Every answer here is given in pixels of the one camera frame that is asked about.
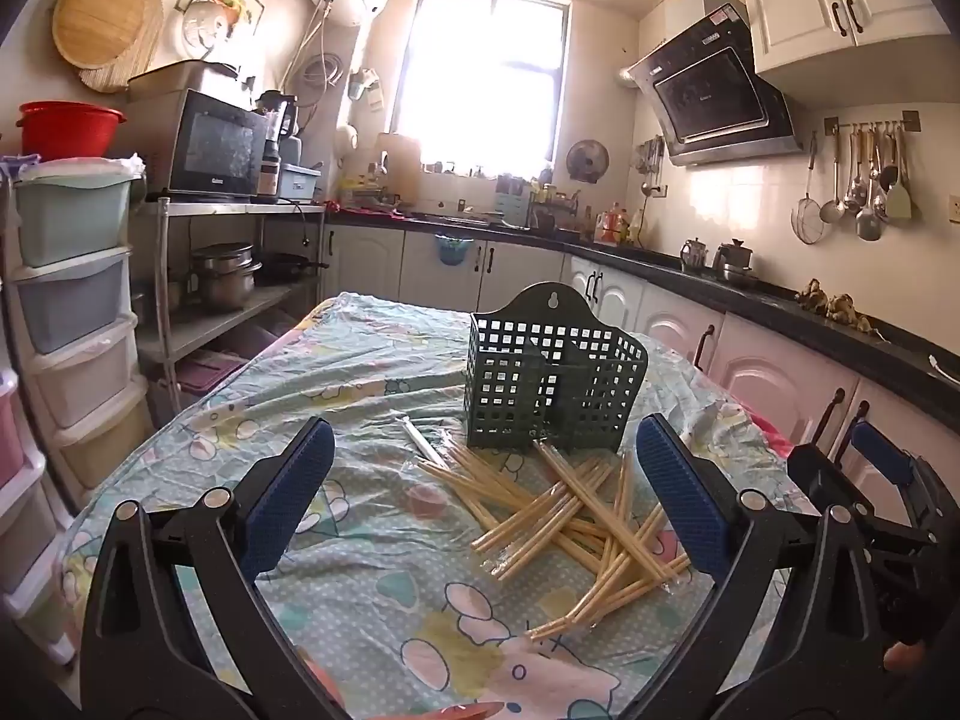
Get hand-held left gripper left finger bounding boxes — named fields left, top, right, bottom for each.
left=79, top=416, right=336, bottom=720

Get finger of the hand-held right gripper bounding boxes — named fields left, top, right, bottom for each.
left=786, top=444, right=875, bottom=537
left=850, top=420, right=938, bottom=518

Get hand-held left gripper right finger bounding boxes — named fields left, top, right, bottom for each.
left=634, top=412, right=886, bottom=720

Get pile of wooden chopsticks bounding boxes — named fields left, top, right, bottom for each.
left=412, top=435, right=695, bottom=642

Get thin white stick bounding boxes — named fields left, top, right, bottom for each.
left=403, top=416, right=449, bottom=467

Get green plastic utensil basket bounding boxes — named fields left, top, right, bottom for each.
left=466, top=281, right=649, bottom=455

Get person's left hand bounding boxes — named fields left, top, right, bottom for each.
left=296, top=652, right=507, bottom=720

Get pink cloth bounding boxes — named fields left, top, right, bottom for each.
left=731, top=401, right=800, bottom=466

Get cartoon printed tablecloth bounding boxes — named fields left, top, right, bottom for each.
left=64, top=291, right=796, bottom=720

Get white lower cabinets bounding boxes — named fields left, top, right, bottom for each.
left=322, top=221, right=960, bottom=511

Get white cabinets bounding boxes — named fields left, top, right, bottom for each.
left=322, top=221, right=960, bottom=511
left=736, top=0, right=953, bottom=80

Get purple storage box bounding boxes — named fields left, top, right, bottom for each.
left=174, top=356, right=245, bottom=395

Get ginger roots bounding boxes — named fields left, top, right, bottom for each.
left=795, top=279, right=875, bottom=331

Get black countertop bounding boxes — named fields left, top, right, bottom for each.
left=326, top=206, right=960, bottom=421

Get stacked steel pots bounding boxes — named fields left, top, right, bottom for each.
left=187, top=242, right=263, bottom=312

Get large steel spoon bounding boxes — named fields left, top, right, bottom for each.
left=855, top=135, right=884, bottom=242

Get black frying pan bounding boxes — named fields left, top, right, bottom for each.
left=259, top=251, right=331, bottom=286

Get steel ladle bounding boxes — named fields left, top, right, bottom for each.
left=819, top=127, right=847, bottom=224

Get green spatula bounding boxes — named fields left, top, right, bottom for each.
left=885, top=127, right=916, bottom=224

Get pink plastic drawer tower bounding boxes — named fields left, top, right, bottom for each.
left=0, top=367, right=76, bottom=665

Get red and yellow seasoning bottles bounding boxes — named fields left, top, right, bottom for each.
left=596, top=202, right=646, bottom=245

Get red cloth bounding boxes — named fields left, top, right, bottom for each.
left=324, top=199, right=410, bottom=220

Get metal shelf rack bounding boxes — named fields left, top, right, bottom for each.
left=142, top=195, right=327, bottom=421

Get pastel plastic drawer tower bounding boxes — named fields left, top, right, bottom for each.
left=11, top=156, right=155, bottom=492

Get black dish rack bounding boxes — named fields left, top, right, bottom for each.
left=529, top=184, right=582, bottom=233

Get blue plastic box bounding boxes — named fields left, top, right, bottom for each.
left=277, top=163, right=325, bottom=200

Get teal knife block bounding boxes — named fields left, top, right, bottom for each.
left=493, top=174, right=530, bottom=226

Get small round fan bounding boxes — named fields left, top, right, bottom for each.
left=565, top=139, right=610, bottom=185

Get beige cutting board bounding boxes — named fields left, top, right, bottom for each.
left=375, top=131, right=422, bottom=200

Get black microwave oven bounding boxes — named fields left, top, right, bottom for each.
left=124, top=88, right=269, bottom=203

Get dark blender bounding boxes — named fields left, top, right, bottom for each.
left=255, top=90, right=301, bottom=200

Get black range hood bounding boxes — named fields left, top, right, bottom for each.
left=619, top=0, right=807, bottom=168

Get red plastic basin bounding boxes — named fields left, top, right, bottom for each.
left=16, top=100, right=127, bottom=162

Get steel tray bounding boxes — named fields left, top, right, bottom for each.
left=127, top=60, right=241, bottom=102

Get window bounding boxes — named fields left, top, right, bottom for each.
left=386, top=0, right=571, bottom=175

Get white upper cabinets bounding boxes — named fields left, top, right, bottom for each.
left=736, top=0, right=953, bottom=80

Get white plastic strainer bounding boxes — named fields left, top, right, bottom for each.
left=182, top=0, right=248, bottom=61

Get wire mesh skimmer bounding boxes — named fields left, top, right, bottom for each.
left=791, top=131, right=826, bottom=246

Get wall utensil rail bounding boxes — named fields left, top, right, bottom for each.
left=823, top=111, right=922, bottom=137

